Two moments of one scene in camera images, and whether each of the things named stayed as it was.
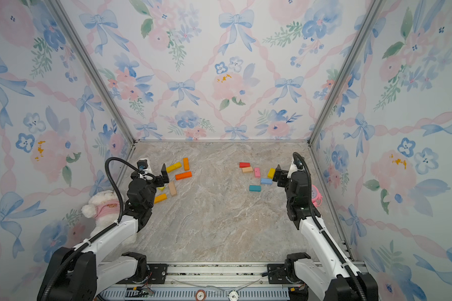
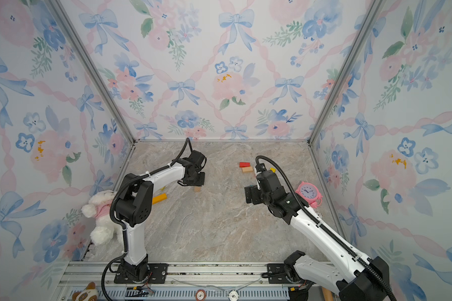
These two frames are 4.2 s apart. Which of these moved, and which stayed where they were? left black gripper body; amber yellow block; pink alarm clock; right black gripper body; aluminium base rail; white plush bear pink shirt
Moved: left black gripper body; right black gripper body
Stayed: amber yellow block; white plush bear pink shirt; pink alarm clock; aluminium base rail
